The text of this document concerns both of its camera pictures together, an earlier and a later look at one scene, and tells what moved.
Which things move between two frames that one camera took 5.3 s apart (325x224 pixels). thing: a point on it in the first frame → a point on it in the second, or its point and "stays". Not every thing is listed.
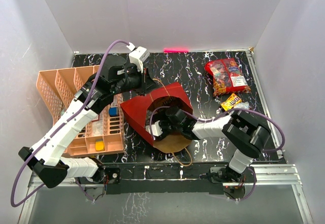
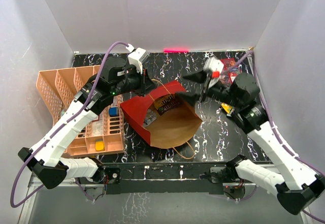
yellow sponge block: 99,146 stays
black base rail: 122,178 stays
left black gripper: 147,84 stays
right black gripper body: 166,126 → 222,92
